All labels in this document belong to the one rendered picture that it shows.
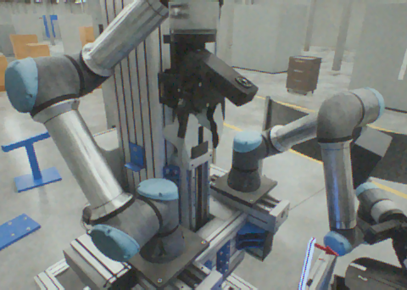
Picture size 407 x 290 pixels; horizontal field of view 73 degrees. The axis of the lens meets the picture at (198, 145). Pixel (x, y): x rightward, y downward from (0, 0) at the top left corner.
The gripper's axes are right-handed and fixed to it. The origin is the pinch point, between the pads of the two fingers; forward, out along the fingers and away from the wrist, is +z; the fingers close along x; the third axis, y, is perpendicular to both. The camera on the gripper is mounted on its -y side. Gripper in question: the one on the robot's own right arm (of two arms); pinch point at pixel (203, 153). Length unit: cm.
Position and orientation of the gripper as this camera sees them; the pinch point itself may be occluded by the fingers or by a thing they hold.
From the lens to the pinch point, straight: 49.7
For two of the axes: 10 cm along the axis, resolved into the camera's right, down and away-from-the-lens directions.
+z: 0.0, 9.1, 4.1
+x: -6.4, 3.2, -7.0
